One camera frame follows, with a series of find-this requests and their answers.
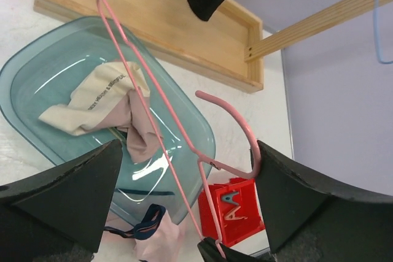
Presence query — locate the teal clothespin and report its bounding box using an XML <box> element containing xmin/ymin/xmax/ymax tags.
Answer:
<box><xmin>220</xmin><ymin>191</ymin><xmax>239</xmax><ymax>206</ymax></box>

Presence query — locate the red plastic bin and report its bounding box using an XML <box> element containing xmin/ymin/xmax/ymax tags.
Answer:
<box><xmin>209</xmin><ymin>177</ymin><xmax>265</xmax><ymax>247</ymax></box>

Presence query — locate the pink wire hanger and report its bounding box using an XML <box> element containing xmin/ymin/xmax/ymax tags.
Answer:
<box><xmin>96</xmin><ymin>0</ymin><xmax>262</xmax><ymax>258</ymax></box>

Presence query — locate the blue wire hanger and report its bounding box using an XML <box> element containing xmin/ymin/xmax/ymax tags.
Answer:
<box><xmin>372</xmin><ymin>0</ymin><xmax>393</xmax><ymax>65</ymax></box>

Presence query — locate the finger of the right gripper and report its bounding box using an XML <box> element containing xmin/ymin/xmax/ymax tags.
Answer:
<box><xmin>197</xmin><ymin>237</ymin><xmax>273</xmax><ymax>262</ymax></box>

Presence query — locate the beige pink underwear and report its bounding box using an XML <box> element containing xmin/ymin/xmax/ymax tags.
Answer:
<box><xmin>39</xmin><ymin>61</ymin><xmax>163</xmax><ymax>163</ymax></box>

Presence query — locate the wooden clothes rack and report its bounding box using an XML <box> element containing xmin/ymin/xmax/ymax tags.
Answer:
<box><xmin>34</xmin><ymin>0</ymin><xmax>392</xmax><ymax>93</ymax></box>

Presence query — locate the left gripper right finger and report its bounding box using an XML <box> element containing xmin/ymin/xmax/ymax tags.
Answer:
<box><xmin>255</xmin><ymin>142</ymin><xmax>392</xmax><ymax>261</ymax></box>

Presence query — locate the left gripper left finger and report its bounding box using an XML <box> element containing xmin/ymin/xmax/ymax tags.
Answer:
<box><xmin>1</xmin><ymin>140</ymin><xmax>123</xmax><ymax>261</ymax></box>

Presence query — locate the pink underwear navy trim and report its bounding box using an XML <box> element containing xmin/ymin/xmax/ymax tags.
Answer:
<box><xmin>104</xmin><ymin>204</ymin><xmax>184</xmax><ymax>262</ymax></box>

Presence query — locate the teal plastic basin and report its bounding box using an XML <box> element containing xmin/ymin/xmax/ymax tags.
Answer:
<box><xmin>1</xmin><ymin>17</ymin><xmax>216</xmax><ymax>225</ymax></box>

